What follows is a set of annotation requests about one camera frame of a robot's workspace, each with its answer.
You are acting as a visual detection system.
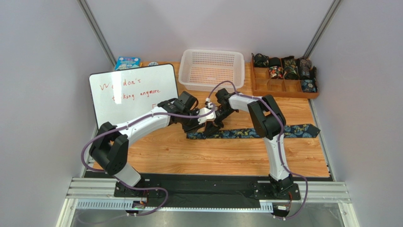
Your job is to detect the dark blue floral necktie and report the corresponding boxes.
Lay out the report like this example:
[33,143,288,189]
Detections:
[186,124,321,140]

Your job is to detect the rolled dark tie far left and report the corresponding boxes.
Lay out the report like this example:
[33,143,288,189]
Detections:
[252,53,270,68]

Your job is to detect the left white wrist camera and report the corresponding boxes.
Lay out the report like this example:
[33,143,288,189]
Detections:
[197,107,216,125]

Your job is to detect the blue printed box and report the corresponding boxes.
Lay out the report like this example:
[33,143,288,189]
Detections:
[114,56,141,71]

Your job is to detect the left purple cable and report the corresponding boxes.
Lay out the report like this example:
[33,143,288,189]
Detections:
[80,104,217,217]

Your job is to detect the rolled red floral tie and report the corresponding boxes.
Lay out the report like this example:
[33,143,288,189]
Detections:
[268,57,283,79]

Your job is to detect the rolled grey dark tie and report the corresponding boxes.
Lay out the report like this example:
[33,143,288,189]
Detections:
[298,57,312,79]

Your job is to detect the aluminium rail frame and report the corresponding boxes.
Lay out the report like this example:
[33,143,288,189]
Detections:
[57,173,359,227]

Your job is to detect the wooden compartment tray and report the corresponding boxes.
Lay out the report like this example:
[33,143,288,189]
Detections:
[250,54,319,99]

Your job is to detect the whiteboard with red writing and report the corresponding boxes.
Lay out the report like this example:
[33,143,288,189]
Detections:
[88,64,178,127]

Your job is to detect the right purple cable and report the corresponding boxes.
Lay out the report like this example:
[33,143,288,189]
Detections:
[206,80,308,220]

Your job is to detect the purple cable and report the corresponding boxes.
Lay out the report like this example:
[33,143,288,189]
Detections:
[80,104,217,217]
[206,80,308,220]

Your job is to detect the rolled blue floral tie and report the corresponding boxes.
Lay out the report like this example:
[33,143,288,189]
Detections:
[301,79,318,93]

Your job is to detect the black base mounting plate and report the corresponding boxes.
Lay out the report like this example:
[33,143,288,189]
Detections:
[114,174,303,209]

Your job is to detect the rolled green dark tie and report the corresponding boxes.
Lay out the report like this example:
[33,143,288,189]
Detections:
[281,56,299,80]

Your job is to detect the white plastic perforated basket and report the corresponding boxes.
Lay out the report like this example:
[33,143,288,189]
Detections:
[178,49,245,91]

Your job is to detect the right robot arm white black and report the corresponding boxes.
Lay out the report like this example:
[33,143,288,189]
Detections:
[202,88,293,198]

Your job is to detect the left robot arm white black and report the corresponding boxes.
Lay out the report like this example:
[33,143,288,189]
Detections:
[89,92,203,186]

